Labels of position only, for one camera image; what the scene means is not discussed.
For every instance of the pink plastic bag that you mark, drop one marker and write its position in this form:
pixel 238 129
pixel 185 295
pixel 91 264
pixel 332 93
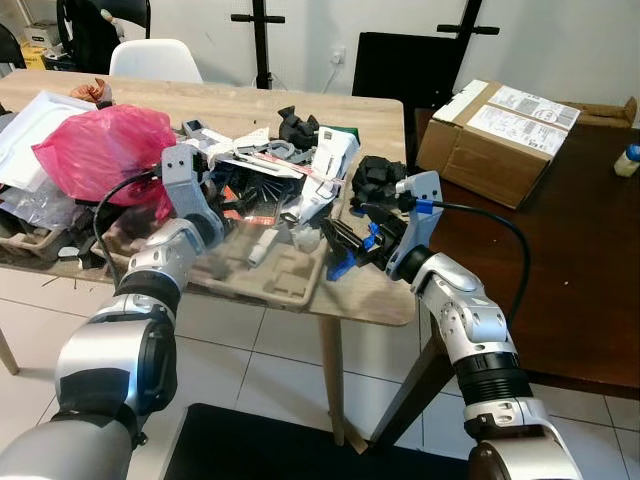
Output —
pixel 100 150

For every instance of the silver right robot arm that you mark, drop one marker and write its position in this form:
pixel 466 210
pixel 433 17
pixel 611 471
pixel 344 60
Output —
pixel 480 340

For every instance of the black finned plastic part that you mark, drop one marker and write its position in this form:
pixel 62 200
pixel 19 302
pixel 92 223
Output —
pixel 255 190

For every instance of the black plastic clamp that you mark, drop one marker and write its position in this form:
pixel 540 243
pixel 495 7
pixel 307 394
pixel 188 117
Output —
pixel 340 235

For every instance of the black foam block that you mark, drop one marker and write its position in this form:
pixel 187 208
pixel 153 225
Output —
pixel 378 180
pixel 297 128

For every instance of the white carton red stripe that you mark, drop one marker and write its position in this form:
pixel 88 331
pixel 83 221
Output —
pixel 265 155

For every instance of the white plastic tube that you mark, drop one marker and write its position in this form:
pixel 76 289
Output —
pixel 262 247

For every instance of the light wooden table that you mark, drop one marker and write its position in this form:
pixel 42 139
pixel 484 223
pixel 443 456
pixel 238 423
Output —
pixel 240 100

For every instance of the small labelled cardboard box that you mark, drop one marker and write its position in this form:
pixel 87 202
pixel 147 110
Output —
pixel 490 150

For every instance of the white plastic chair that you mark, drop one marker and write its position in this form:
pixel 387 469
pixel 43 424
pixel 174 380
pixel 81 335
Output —
pixel 155 60

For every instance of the black metal stand pole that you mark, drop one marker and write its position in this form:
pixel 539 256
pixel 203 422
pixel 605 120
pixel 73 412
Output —
pixel 260 50
pixel 470 30

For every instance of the brown crumpled paper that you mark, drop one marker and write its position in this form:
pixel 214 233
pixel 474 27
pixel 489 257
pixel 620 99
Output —
pixel 92 92

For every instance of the black flat panel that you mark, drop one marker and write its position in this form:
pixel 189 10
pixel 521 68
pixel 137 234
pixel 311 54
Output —
pixel 400 70

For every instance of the clear plastic wrap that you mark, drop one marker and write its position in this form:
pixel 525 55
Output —
pixel 30 205

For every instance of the small paper pulp tray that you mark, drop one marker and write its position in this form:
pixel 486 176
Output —
pixel 30 243

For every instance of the dark brown wooden table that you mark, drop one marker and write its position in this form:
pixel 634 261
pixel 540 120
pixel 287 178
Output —
pixel 570 290

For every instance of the black office chair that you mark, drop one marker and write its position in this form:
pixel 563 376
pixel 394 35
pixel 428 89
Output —
pixel 90 35

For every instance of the yellow box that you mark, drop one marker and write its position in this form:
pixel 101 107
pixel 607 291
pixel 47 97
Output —
pixel 34 58

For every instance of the white bottle blue cap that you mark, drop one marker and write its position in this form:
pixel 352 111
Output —
pixel 628 162

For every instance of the dark mesh chair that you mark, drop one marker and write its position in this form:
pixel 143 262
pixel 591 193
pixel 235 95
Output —
pixel 8 50

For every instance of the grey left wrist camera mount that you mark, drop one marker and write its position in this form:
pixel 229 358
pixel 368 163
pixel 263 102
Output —
pixel 180 180

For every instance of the white wall socket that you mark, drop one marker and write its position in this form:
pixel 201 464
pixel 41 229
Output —
pixel 337 56

